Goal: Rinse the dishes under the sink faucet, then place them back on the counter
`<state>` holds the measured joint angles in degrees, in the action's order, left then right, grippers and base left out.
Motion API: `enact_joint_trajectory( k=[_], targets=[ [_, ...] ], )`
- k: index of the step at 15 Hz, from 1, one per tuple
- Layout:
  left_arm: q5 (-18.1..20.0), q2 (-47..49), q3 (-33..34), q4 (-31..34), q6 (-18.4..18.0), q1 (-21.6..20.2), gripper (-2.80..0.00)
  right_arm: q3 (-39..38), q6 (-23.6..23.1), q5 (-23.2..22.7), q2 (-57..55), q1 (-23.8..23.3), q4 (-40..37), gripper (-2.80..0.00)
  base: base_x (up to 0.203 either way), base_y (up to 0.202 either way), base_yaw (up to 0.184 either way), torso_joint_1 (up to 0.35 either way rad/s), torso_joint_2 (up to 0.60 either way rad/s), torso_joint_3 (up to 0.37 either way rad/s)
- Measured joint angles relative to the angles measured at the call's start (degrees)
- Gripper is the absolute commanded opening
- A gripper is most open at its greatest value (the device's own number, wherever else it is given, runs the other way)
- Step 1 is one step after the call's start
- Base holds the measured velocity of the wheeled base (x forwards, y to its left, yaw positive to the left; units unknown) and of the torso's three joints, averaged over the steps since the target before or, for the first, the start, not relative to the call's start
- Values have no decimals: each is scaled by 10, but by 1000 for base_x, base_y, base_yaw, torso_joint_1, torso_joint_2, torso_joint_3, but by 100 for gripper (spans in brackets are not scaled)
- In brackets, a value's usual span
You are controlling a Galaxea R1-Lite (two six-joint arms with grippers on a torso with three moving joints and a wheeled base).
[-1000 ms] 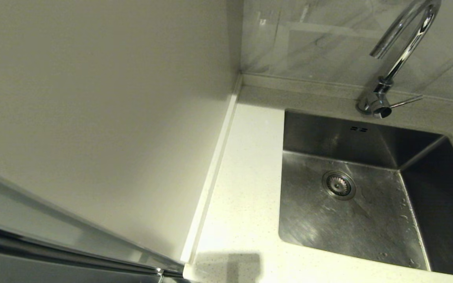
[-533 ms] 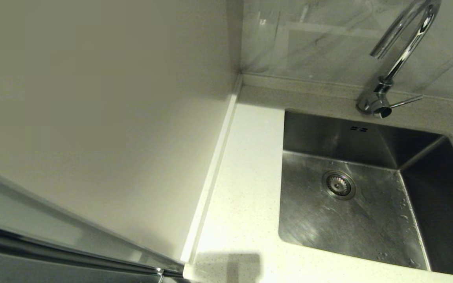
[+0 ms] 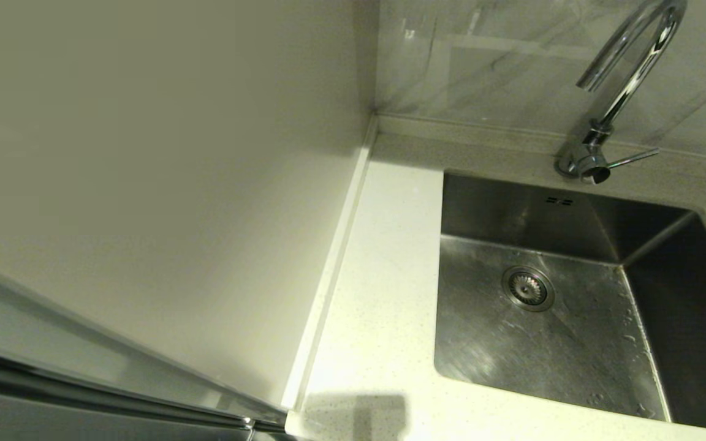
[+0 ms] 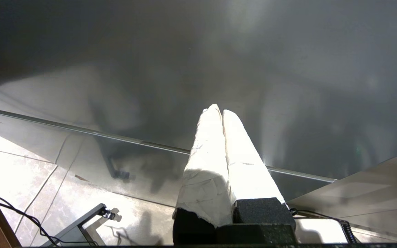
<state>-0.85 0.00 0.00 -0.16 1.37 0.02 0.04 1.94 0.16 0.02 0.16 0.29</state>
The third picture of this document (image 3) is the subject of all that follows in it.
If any chrome faucet lever handle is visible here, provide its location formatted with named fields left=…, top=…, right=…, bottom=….
left=607, top=148, right=660, bottom=170

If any stainless steel sink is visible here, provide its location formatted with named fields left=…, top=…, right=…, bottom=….
left=434, top=168, right=706, bottom=434

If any round metal drain strainer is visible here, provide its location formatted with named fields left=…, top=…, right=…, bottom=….
left=501, top=265, right=556, bottom=313

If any white cabinet side panel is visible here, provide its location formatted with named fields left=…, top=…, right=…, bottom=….
left=0, top=0, right=379, bottom=412

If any chrome gooseneck faucet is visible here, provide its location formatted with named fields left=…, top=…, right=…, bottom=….
left=554, top=0, right=689, bottom=185

